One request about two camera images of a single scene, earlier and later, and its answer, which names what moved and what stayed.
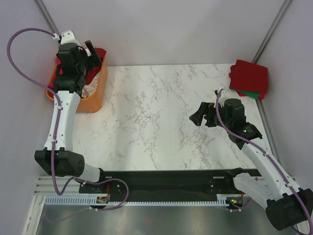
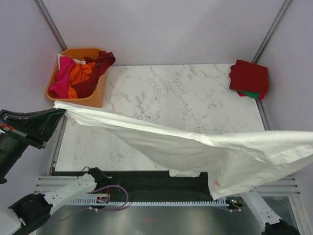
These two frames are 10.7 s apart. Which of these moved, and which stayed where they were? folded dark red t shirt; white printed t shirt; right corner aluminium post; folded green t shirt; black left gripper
Moved: white printed t shirt; black left gripper
Stayed: folded dark red t shirt; right corner aluminium post; folded green t shirt
